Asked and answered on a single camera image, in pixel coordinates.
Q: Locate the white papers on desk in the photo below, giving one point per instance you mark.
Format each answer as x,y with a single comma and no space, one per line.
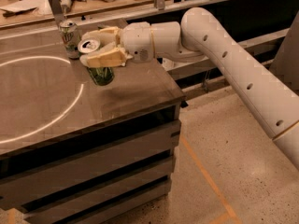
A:
25,5

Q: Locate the grey metal bracket post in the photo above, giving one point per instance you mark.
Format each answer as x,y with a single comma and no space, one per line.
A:
57,11

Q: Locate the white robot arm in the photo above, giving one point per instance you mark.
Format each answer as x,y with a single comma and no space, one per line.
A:
199,34

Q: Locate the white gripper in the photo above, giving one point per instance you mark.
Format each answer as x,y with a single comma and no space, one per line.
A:
136,41

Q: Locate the green soda can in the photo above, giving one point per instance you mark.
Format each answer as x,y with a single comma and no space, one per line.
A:
101,75

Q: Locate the left clear sanitizer bottle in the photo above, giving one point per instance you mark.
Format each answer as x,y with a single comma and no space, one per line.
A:
168,64

